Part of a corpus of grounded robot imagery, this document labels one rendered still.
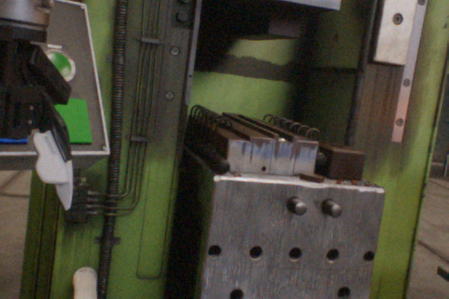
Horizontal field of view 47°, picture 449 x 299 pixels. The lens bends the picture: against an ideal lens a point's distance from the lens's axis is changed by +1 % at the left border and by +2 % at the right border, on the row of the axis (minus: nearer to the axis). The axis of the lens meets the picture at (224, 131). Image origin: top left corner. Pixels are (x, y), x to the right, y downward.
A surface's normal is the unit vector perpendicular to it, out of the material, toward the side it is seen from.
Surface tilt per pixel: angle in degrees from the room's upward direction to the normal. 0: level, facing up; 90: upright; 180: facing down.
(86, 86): 60
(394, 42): 90
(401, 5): 90
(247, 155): 90
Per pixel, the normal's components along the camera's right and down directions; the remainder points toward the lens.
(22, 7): 0.59, 0.18
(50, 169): 0.90, -0.42
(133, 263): 0.26, 0.15
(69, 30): 0.62, -0.34
